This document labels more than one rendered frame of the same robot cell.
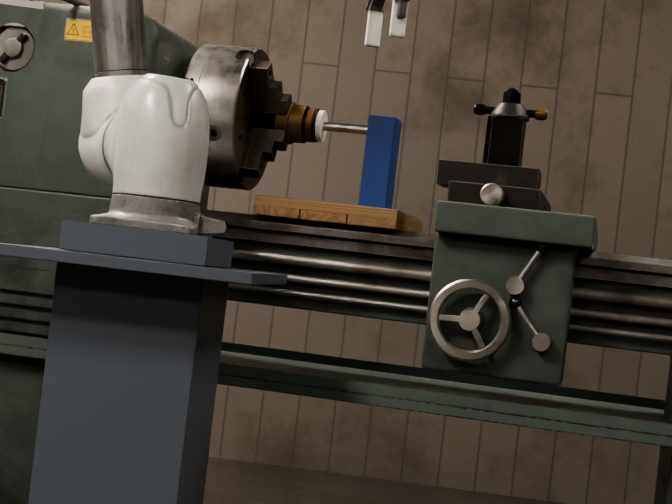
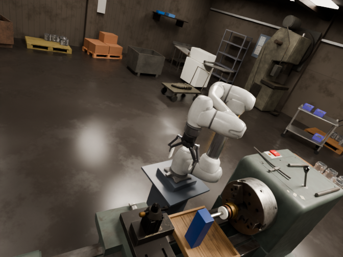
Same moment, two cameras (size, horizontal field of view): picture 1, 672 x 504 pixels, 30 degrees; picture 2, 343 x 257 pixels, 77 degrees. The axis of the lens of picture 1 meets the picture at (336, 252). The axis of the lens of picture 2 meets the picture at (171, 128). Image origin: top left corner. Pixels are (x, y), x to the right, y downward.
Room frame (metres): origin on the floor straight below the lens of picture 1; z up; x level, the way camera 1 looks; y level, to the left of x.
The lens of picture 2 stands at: (3.01, -0.91, 1.97)
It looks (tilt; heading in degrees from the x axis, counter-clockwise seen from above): 28 degrees down; 130
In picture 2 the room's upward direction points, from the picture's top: 19 degrees clockwise
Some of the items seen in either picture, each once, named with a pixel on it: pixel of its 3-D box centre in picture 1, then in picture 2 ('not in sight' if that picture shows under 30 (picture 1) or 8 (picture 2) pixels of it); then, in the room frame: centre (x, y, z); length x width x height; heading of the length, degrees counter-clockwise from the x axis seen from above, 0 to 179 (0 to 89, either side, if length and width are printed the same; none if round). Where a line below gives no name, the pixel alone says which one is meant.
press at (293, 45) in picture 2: not in sight; (279, 67); (0.32, 6.30, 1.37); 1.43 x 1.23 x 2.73; 175
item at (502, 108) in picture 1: (510, 112); (154, 211); (2.58, -0.32, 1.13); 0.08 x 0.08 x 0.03
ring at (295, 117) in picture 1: (298, 123); (229, 210); (2.76, 0.12, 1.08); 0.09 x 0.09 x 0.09; 78
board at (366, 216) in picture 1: (342, 217); (201, 237); (2.73, -0.01, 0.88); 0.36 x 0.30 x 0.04; 168
